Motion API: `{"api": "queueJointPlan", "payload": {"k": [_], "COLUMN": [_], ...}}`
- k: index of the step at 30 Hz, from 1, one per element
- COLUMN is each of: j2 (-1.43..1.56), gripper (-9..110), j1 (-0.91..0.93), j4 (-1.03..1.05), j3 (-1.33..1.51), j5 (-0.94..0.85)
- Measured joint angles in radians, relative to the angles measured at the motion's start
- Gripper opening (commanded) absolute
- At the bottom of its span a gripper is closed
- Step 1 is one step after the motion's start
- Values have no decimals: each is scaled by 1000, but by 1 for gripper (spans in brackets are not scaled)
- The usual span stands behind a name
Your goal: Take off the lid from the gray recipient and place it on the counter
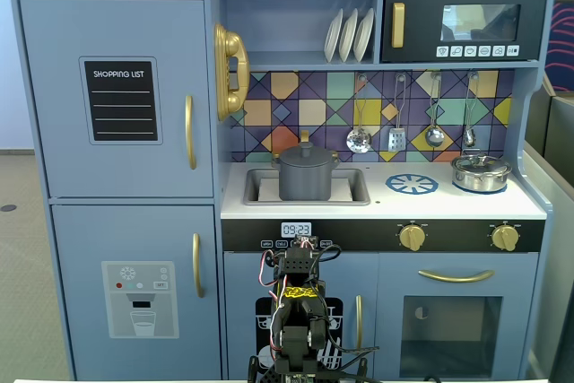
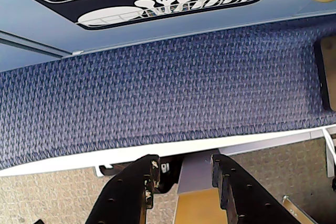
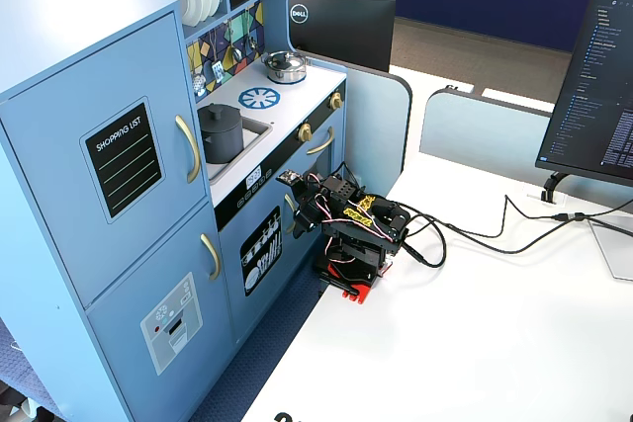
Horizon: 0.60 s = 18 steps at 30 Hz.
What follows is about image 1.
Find gold oven handle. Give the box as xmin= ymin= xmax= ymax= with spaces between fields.
xmin=417 ymin=268 xmax=496 ymax=284

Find black microwave door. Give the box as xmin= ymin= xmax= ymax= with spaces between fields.
xmin=379 ymin=0 xmax=549 ymax=64

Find black stove control panel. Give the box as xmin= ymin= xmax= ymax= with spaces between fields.
xmin=222 ymin=219 xmax=546 ymax=254

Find small steel spoon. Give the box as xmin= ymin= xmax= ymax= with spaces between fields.
xmin=462 ymin=70 xmax=479 ymax=149

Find digital clock display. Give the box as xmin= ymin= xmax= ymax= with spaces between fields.
xmin=281 ymin=222 xmax=312 ymax=239

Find gold microwave handle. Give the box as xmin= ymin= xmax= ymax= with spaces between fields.
xmin=391 ymin=2 xmax=406 ymax=49

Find black shopping list board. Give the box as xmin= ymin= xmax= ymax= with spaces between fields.
xmin=78 ymin=56 xmax=163 ymax=146

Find gold toy telephone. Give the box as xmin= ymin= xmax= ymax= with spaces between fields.
xmin=213 ymin=22 xmax=250 ymax=122

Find gold dishwasher handle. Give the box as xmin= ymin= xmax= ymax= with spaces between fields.
xmin=354 ymin=294 xmax=364 ymax=351

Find gray pot with gold handles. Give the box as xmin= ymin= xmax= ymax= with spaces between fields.
xmin=271 ymin=152 xmax=341 ymax=202

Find blue oven door with window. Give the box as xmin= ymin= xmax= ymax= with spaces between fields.
xmin=377 ymin=252 xmax=539 ymax=379

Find blue fridge door with dispenser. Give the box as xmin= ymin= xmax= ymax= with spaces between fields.
xmin=49 ymin=204 xmax=223 ymax=382

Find shiny steel pot lid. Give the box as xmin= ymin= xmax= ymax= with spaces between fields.
xmin=451 ymin=153 xmax=510 ymax=174

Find white plate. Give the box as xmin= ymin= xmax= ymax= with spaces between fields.
xmin=323 ymin=7 xmax=344 ymax=64
xmin=352 ymin=6 xmax=376 ymax=63
xmin=337 ymin=7 xmax=360 ymax=64

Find steel skimmer spoon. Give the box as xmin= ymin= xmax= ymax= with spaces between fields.
xmin=345 ymin=73 xmax=373 ymax=154

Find blue fridge door with list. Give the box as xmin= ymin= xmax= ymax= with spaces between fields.
xmin=18 ymin=0 xmax=215 ymax=199

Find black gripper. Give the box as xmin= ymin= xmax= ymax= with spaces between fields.
xmin=274 ymin=244 xmax=322 ymax=267

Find steel slotted spatula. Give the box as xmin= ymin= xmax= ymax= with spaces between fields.
xmin=387 ymin=72 xmax=408 ymax=153

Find gold fridge door handle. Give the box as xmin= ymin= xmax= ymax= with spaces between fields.
xmin=191 ymin=232 xmax=205 ymax=299
xmin=184 ymin=94 xmax=198 ymax=171

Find steel ladle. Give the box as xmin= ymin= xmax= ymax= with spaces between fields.
xmin=424 ymin=71 xmax=446 ymax=149

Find blue printed stove burner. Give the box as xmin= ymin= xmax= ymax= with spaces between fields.
xmin=384 ymin=172 xmax=439 ymax=196

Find thick black cable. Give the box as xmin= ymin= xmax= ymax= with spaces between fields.
xmin=320 ymin=310 xmax=382 ymax=383

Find gold stove knob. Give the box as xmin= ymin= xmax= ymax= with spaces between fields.
xmin=490 ymin=222 xmax=521 ymax=252
xmin=397 ymin=222 xmax=427 ymax=252

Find gray sink basin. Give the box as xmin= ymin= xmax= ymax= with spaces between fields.
xmin=243 ymin=167 xmax=372 ymax=207

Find gray partition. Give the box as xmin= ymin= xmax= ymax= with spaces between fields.
xmin=524 ymin=77 xmax=574 ymax=164

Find blue dishwasher door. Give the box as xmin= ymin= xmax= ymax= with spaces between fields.
xmin=222 ymin=251 xmax=380 ymax=382

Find gray ice dispenser panel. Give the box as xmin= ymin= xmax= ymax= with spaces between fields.
xmin=100 ymin=260 xmax=180 ymax=340

